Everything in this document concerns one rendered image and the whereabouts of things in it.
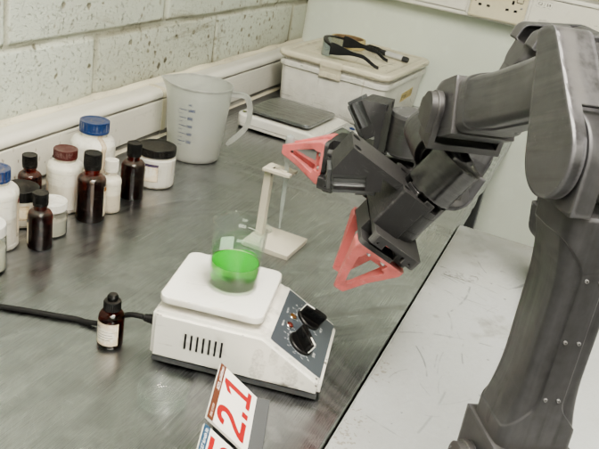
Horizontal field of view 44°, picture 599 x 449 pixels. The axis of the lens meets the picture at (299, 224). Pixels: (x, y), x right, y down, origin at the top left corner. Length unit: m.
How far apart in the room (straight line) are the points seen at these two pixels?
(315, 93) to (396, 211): 1.14
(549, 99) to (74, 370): 0.57
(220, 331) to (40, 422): 0.20
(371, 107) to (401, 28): 1.18
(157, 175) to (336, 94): 0.71
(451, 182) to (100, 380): 0.43
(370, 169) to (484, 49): 1.41
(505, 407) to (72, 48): 0.99
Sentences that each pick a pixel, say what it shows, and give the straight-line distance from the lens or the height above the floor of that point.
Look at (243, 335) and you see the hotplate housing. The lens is 0.82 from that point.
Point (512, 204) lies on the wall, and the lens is 2.23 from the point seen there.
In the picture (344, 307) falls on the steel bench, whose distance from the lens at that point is 1.04.
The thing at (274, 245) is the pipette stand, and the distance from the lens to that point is 1.16.
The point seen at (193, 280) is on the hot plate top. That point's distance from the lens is 0.87.
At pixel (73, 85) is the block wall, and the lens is 1.38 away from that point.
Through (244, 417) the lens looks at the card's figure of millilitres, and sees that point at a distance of 0.80.
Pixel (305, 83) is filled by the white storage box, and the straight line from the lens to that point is 1.91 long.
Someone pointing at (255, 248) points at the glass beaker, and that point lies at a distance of 0.82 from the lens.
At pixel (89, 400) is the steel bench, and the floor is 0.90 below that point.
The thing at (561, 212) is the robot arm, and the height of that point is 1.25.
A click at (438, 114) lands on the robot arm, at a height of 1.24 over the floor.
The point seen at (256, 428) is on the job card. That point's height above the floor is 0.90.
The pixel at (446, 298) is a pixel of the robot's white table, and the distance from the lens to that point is 1.13.
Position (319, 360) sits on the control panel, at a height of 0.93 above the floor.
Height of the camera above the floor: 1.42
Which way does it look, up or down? 24 degrees down
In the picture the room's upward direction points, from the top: 10 degrees clockwise
